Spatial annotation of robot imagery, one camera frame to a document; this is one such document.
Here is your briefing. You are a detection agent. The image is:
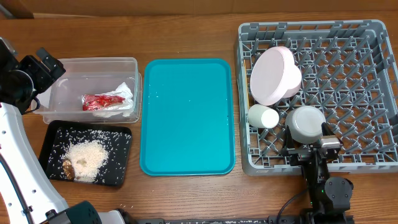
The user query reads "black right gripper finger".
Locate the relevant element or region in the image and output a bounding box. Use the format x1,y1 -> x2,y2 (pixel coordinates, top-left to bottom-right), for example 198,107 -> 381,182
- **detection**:
321,122 -> 335,138
283,126 -> 299,156

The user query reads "small grey bowl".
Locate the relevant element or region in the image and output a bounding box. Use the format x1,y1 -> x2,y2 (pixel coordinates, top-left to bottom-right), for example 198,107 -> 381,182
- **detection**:
285,106 -> 326,144

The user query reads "pale green cup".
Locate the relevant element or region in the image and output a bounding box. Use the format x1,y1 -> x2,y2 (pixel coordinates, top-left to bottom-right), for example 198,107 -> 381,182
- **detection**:
248,104 -> 279,129

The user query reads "red snack wrapper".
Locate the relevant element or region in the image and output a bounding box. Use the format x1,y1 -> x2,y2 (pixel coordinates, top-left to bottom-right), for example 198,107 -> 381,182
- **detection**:
82,95 -> 125,111

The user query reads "large pink plate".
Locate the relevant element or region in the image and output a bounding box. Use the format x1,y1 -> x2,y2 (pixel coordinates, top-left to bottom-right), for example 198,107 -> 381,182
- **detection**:
250,47 -> 295,106

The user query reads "white napkin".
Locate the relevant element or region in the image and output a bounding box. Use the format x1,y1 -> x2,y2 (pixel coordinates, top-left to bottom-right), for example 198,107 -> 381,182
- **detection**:
94,83 -> 134,118

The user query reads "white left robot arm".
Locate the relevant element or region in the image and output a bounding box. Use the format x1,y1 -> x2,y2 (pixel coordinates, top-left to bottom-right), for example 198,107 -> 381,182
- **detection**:
1,40 -> 101,223

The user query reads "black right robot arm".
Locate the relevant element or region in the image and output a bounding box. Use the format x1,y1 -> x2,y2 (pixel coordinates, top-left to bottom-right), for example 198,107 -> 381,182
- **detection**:
276,123 -> 354,224

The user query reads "grey dishwasher rack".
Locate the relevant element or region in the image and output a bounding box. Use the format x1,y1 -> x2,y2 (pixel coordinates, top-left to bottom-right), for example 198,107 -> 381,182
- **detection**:
236,20 -> 397,176

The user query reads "clear plastic bin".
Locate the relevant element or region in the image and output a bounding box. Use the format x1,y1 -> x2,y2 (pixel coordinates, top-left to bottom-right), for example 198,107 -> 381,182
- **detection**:
34,57 -> 142,124

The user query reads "black tray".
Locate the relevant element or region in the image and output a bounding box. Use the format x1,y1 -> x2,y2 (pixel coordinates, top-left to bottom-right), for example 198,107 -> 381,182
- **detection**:
39,120 -> 132,187

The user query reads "wooden chopstick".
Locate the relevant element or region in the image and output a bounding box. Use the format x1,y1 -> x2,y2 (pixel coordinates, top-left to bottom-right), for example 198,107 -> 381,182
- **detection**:
243,59 -> 250,110

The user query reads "white rice pile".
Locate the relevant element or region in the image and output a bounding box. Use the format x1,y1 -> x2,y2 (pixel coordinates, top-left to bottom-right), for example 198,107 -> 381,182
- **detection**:
62,140 -> 108,183

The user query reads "brown food scrap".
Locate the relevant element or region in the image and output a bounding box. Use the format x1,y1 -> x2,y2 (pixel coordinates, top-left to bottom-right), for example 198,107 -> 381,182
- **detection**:
62,159 -> 75,181

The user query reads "teal plastic tray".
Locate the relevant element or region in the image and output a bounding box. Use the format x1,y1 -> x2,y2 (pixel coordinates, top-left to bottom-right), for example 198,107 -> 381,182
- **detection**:
139,58 -> 236,176

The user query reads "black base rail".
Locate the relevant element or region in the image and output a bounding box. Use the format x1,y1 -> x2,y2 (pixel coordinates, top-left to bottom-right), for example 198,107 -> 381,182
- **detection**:
133,214 -> 355,224

